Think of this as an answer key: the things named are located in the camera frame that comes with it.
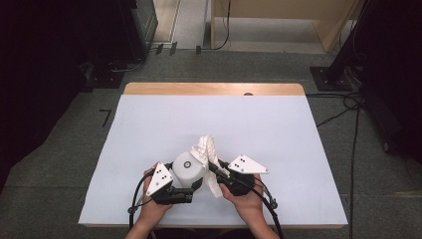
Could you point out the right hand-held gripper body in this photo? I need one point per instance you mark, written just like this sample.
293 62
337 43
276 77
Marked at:
247 165

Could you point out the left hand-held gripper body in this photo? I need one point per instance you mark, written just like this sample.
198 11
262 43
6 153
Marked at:
159 179

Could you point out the white waffle cloth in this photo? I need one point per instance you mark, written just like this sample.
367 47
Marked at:
205 147

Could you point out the person's left hand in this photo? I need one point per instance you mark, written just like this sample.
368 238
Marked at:
151 210

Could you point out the person's right hand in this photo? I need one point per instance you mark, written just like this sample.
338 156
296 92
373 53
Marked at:
249 204

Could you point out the white table sheet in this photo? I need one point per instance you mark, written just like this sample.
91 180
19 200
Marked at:
166 126

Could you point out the wooden table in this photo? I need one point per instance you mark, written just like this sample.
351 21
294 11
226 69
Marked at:
199 89

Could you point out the black stand base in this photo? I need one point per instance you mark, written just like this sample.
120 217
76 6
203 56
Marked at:
106 79

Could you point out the small black foot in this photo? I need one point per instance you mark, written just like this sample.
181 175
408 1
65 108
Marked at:
159 48
173 48
198 50

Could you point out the black stand with square base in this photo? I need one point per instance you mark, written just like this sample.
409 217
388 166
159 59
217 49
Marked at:
331 78

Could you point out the dark glass cabinet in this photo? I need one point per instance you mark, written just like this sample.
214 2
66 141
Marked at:
146 20

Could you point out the light wooden furniture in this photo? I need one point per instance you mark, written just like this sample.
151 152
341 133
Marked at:
282 8

